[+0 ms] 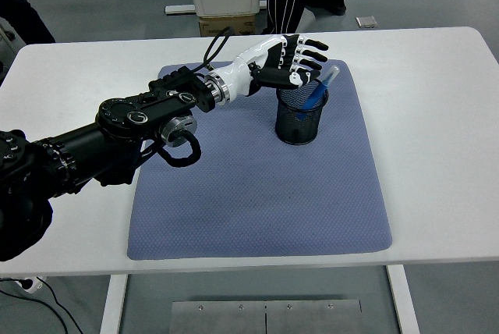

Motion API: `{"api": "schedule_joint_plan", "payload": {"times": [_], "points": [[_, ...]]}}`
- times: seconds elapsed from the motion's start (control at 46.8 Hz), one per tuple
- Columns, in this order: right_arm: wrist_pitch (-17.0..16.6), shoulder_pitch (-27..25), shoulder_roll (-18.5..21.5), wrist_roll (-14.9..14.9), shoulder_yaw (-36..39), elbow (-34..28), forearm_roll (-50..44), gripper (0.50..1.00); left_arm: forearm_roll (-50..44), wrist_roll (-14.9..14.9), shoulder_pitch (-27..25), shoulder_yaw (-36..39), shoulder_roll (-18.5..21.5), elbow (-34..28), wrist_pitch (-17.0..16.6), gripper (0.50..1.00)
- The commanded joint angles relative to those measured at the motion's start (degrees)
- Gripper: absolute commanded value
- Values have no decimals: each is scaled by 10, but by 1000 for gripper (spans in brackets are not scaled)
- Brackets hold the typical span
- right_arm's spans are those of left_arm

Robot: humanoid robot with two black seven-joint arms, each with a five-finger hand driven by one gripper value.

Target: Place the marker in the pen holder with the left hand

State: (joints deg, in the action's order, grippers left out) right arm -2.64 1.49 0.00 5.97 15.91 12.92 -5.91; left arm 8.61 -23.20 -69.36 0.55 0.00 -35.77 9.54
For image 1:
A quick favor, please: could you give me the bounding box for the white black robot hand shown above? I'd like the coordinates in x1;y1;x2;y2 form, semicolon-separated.
220;33;330;98

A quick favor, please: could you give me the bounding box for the blue marker with clear cap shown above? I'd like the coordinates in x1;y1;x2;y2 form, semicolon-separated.
296;65;341;120

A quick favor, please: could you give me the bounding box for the black mesh pen holder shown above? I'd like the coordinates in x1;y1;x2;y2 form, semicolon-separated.
274;79;330;146

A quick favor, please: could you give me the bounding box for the brown cardboard box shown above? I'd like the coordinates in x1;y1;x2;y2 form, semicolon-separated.
198;14;257;37

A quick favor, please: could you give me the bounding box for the white base bar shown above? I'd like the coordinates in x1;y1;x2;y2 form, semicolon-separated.
164;0;268;15

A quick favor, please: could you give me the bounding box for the small grey floor plate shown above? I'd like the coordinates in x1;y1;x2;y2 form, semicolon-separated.
355;15;379;29

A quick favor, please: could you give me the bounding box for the blue-grey textured mat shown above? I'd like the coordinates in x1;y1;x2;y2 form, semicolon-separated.
127;58;394;261

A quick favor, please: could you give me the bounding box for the person in dark trousers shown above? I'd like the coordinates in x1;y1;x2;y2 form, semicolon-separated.
0;0;56;44

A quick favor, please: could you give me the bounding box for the white table leg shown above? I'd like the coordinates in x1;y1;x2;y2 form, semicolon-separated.
99;274;129;334
385;265;421;334

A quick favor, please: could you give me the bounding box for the white power strip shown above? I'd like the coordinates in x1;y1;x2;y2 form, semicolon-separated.
15;275;48;294

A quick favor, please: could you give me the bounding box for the black floor cable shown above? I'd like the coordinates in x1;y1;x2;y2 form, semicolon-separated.
0;277;85;334

